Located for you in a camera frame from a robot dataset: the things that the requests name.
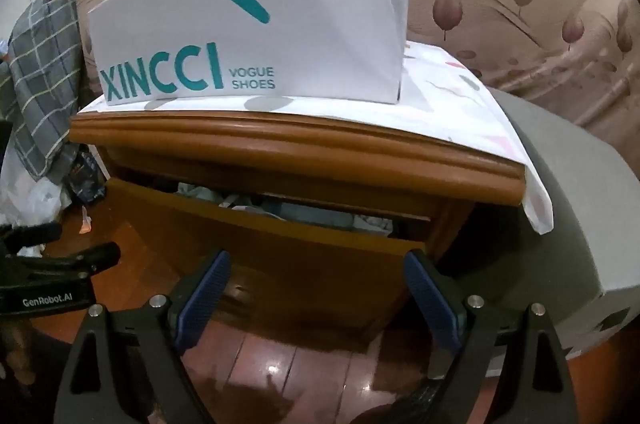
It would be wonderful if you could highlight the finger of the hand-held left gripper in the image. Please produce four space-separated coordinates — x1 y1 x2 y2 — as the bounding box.
0 223 63 255
22 242 122 280

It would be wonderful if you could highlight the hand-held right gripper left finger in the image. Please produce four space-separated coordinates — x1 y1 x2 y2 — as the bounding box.
54 249 232 424

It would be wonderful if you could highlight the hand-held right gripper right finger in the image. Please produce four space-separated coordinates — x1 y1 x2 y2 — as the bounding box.
403 249 576 424

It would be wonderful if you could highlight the pale green cloth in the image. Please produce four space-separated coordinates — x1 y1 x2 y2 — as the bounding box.
176 184 232 208

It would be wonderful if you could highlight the grey-blue cloth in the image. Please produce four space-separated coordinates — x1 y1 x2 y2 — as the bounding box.
260 197 362 228

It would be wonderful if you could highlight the orange wrapper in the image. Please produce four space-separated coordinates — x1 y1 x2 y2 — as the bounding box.
77 204 96 235

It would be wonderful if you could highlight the blue plastic bag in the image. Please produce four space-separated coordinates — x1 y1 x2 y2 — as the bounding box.
67 149 108 205

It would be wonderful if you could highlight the plaid grey blanket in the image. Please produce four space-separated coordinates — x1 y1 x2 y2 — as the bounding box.
7 0 93 180

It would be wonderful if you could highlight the wooden nightstand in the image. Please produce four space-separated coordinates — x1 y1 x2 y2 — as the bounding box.
69 97 531 345

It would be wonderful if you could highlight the white patterned cloth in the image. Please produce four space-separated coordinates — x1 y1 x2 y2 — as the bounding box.
80 39 556 235

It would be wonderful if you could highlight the white shoe box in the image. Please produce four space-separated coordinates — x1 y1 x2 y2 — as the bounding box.
87 0 411 106

